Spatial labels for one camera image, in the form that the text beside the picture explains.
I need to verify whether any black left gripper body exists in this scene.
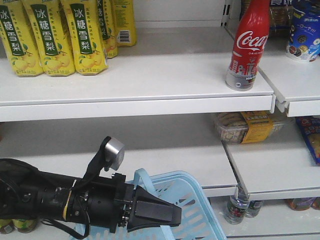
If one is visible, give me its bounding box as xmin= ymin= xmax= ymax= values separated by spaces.
xmin=109 ymin=173 xmax=135 ymax=233

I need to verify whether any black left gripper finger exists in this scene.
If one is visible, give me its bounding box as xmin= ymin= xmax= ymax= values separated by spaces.
xmin=126 ymin=185 xmax=182 ymax=231

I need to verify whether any light blue plastic basket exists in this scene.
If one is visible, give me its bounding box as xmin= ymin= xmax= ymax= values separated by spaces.
xmin=65 ymin=167 xmax=227 ymax=240

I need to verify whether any red coca-cola bottle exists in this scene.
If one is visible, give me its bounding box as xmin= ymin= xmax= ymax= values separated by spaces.
xmin=225 ymin=0 xmax=270 ymax=91

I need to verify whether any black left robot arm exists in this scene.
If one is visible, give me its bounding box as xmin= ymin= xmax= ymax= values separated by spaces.
xmin=0 ymin=158 xmax=182 ymax=233

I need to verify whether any clear water bottle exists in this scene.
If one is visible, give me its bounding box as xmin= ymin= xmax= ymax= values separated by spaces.
xmin=224 ymin=195 xmax=250 ymax=225
xmin=245 ymin=200 xmax=264 ymax=218

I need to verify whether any white store shelf unit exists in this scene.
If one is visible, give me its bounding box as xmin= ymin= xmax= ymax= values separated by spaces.
xmin=0 ymin=0 xmax=320 ymax=240

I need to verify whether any clear cookie box yellow label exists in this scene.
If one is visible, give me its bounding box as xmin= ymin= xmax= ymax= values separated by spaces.
xmin=213 ymin=110 xmax=292 ymax=144

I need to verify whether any yellow pear drink bottle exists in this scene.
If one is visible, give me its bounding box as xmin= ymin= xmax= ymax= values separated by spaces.
xmin=22 ymin=0 xmax=76 ymax=77
xmin=0 ymin=0 xmax=44 ymax=77
xmin=97 ymin=0 xmax=118 ymax=59
xmin=61 ymin=0 xmax=108 ymax=76
xmin=111 ymin=0 xmax=137 ymax=47

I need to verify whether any blue snack bag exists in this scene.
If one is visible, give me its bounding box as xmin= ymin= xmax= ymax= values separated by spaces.
xmin=295 ymin=116 xmax=320 ymax=165

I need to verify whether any blue oreo cup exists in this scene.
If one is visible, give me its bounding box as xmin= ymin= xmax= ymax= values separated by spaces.
xmin=286 ymin=0 xmax=320 ymax=63

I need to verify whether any breakfast biscuit bag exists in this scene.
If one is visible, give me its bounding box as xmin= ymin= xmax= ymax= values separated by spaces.
xmin=269 ymin=0 xmax=294 ymax=37

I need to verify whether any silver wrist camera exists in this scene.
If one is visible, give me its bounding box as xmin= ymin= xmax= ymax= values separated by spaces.
xmin=104 ymin=136 xmax=125 ymax=172

